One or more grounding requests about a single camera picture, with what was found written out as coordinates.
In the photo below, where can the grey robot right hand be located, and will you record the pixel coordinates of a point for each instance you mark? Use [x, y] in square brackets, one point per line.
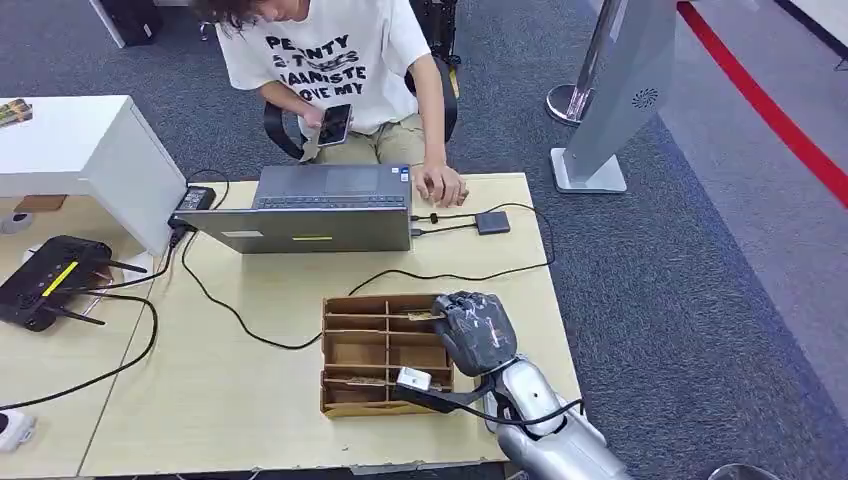
[477, 331]

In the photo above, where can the person's right hand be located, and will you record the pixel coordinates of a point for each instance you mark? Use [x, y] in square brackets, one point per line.
[312, 119]

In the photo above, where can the person's left hand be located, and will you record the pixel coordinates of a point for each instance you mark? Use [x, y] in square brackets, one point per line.
[440, 185]

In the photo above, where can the black smartphone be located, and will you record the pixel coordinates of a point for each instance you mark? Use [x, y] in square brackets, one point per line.
[334, 124]

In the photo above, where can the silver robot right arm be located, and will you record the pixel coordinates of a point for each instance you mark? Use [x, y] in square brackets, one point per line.
[563, 444]

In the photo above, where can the person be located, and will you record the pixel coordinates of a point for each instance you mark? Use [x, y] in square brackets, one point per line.
[331, 60]

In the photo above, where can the small dark usb hub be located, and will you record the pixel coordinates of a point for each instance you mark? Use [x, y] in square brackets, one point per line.
[493, 222]

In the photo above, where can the grey laptop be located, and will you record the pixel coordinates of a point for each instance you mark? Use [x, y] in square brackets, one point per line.
[298, 228]

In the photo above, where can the wooden card box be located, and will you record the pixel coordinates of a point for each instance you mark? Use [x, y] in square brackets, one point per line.
[358, 351]

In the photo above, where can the printed card lying in slot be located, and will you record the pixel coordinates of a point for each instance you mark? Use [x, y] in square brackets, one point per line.
[358, 381]

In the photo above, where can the black power adapter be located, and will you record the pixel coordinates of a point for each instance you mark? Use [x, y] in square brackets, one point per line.
[195, 199]

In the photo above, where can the grey kiosk stand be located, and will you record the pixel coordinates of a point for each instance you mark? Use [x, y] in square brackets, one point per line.
[616, 86]

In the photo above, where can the black case on floor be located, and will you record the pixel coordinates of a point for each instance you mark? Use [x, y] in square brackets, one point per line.
[136, 20]

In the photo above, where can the white cabinet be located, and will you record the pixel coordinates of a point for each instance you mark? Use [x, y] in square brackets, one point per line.
[79, 146]

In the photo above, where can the brown flat block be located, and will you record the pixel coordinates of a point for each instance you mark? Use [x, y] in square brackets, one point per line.
[40, 203]

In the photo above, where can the stack of printed cards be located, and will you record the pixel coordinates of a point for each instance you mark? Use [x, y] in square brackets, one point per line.
[13, 111]

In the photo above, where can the grey round object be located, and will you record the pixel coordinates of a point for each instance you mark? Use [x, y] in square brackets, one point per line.
[742, 473]

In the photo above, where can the black router with antennas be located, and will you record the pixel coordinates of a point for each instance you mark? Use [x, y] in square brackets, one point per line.
[46, 281]

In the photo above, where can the white tape roll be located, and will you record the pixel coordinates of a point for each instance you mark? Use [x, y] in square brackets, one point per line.
[14, 222]

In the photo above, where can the white power strip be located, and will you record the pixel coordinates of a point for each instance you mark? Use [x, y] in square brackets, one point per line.
[13, 430]

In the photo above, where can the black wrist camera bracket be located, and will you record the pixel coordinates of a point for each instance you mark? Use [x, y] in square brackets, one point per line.
[450, 401]

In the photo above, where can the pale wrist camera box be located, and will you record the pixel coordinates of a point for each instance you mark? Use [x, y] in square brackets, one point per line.
[414, 379]

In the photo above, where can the chrome stanchion post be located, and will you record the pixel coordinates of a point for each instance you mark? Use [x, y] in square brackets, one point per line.
[571, 102]

